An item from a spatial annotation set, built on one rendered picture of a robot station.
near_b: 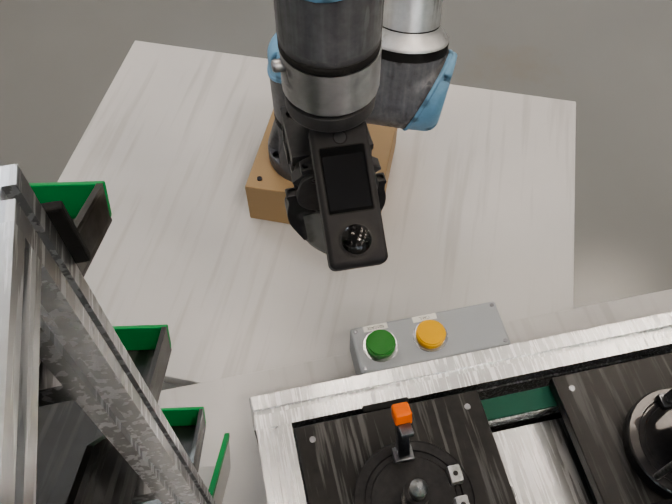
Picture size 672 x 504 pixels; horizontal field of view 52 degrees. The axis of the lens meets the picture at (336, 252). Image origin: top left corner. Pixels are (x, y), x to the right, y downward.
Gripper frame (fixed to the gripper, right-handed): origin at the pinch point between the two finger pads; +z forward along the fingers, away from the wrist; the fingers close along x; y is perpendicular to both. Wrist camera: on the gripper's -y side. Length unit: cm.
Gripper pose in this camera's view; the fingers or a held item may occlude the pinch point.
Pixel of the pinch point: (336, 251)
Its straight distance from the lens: 68.8
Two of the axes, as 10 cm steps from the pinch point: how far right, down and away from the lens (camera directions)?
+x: -9.8, 1.8, -1.2
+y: -2.1, -8.1, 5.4
